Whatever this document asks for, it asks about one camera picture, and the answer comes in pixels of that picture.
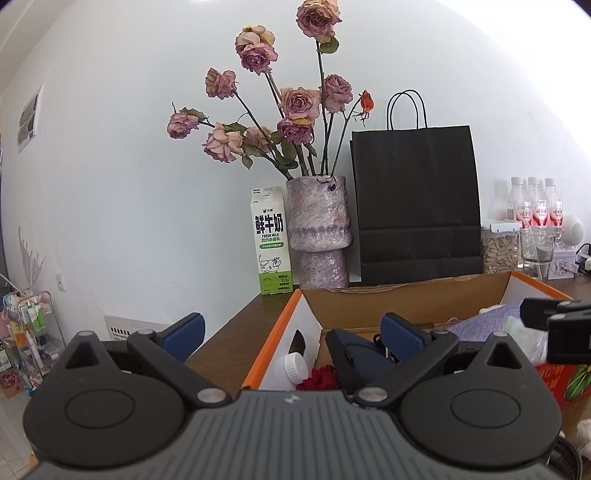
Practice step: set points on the plain clear water bottle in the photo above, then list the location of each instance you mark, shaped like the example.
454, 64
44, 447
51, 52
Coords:
501, 203

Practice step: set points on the white wall panel box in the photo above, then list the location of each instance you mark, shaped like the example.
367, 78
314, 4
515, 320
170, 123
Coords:
134, 328

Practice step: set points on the translucent plastic bag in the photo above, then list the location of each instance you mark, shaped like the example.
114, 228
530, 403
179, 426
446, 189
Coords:
526, 339

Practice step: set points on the wall poster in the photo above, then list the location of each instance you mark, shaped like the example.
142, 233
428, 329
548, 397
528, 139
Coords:
30, 117

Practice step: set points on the white wall socket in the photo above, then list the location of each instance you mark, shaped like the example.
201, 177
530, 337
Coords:
60, 282

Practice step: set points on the purple knitted pouch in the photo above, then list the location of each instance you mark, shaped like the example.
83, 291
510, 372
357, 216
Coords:
485, 323

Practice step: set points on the translucent plastic bottle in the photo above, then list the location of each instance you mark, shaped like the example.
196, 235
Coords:
279, 374

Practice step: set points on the dark blue zip case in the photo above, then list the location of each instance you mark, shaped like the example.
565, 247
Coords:
355, 360

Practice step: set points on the white printed tin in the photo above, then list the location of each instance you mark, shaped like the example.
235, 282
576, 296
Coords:
564, 266

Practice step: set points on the clear jar of seeds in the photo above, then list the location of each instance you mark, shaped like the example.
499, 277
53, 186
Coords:
499, 251

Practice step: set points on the white round speaker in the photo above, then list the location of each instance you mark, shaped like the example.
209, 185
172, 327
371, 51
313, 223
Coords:
573, 230

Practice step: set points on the green and white milk carton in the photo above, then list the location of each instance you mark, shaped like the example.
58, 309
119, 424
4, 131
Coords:
271, 240

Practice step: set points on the dried pink rose bouquet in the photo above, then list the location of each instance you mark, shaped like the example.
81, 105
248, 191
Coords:
295, 106

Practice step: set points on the crumpled white tissue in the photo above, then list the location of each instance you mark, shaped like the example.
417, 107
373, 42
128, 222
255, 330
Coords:
584, 429

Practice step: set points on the red label water bottle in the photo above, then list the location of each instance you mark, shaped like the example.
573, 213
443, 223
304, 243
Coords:
536, 205
553, 205
521, 205

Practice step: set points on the red artificial rose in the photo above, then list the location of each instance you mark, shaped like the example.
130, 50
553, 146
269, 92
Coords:
323, 377

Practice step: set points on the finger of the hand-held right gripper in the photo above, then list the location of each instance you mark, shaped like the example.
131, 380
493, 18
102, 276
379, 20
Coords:
568, 337

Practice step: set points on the red cardboard box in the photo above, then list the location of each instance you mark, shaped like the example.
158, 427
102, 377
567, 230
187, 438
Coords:
397, 304

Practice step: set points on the clear drinking glass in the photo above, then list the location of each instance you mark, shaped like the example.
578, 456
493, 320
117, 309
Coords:
538, 254

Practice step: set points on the purple textured vase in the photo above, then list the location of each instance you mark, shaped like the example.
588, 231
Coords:
321, 221

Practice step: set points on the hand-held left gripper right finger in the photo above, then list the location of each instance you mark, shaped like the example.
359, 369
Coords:
401, 337

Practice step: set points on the white plug adapter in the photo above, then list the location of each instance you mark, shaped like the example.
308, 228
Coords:
584, 263

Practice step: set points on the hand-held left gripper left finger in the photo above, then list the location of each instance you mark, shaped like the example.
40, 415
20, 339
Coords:
184, 334

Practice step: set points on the black paper bag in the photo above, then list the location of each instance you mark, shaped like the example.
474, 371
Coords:
415, 203

